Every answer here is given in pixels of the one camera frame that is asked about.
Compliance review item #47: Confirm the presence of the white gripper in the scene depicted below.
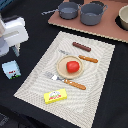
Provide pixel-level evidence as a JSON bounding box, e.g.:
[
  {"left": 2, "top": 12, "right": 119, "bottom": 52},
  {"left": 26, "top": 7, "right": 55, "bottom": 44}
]
[{"left": 0, "top": 17, "right": 29, "bottom": 57}]

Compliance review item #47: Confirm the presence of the white milk carton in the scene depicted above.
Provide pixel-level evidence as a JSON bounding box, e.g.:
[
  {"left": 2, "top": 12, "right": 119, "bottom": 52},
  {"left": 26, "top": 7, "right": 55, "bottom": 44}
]
[{"left": 2, "top": 60, "right": 21, "bottom": 79}]

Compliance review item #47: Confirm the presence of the red tomato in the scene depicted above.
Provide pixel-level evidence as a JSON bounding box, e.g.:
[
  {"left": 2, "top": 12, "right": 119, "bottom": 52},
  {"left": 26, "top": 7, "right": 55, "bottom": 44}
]
[{"left": 66, "top": 61, "right": 80, "bottom": 73}]

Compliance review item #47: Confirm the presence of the brown sausage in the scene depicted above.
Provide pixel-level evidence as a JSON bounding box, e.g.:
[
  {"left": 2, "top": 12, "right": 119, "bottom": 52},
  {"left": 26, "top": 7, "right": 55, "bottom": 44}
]
[{"left": 72, "top": 42, "right": 91, "bottom": 52}]

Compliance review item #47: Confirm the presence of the grey two-handled pot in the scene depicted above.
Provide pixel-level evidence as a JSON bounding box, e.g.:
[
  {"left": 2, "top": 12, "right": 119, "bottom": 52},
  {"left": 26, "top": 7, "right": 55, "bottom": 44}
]
[{"left": 80, "top": 3, "right": 108, "bottom": 26}]

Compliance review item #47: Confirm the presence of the beige round plate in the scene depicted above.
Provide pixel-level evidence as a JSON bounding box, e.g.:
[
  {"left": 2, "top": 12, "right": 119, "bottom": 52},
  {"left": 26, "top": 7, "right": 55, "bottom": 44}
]
[{"left": 56, "top": 55, "right": 84, "bottom": 79}]

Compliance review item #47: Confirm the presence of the white woven placemat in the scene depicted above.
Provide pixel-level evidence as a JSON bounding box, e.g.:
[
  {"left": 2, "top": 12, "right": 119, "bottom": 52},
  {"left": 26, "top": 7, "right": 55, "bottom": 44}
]
[{"left": 14, "top": 31, "right": 115, "bottom": 128}]

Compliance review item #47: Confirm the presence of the yellow butter box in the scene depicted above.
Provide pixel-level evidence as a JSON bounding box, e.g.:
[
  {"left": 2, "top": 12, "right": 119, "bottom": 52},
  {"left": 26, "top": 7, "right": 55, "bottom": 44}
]
[{"left": 44, "top": 89, "right": 67, "bottom": 104}]

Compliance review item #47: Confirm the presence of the beige bowl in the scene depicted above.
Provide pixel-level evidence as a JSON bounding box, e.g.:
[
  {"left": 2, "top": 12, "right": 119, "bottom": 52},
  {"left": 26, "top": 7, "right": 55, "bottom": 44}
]
[{"left": 119, "top": 5, "right": 128, "bottom": 30}]

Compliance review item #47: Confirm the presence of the fork with wooden handle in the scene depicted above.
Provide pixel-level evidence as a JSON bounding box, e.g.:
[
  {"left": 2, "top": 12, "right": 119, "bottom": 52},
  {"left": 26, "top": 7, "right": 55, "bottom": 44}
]
[{"left": 45, "top": 72, "right": 86, "bottom": 90}]

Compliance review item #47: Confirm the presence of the grey saucepan with handle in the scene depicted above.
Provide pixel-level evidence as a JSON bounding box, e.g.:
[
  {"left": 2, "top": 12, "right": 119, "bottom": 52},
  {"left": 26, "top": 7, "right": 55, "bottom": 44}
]
[{"left": 41, "top": 1, "right": 80, "bottom": 20}]

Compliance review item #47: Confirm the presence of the knife with wooden handle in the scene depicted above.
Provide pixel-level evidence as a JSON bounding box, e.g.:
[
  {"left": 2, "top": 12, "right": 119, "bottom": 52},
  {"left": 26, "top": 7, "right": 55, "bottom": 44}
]
[{"left": 58, "top": 50, "right": 98, "bottom": 63}]

